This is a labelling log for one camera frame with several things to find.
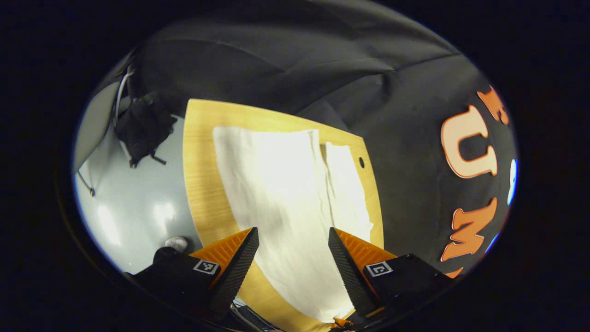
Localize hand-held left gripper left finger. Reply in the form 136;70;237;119
124;226;260;323

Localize white cable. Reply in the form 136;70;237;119
113;68;135;127

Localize white jeans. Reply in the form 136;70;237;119
212;125;375;324

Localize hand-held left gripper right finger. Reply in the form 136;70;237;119
328;226;458;323

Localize small white round object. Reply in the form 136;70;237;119
165;236;189;254

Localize black bag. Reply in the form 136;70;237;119
114;91;178;169

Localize black backdrop cloth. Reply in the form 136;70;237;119
131;0;518;279

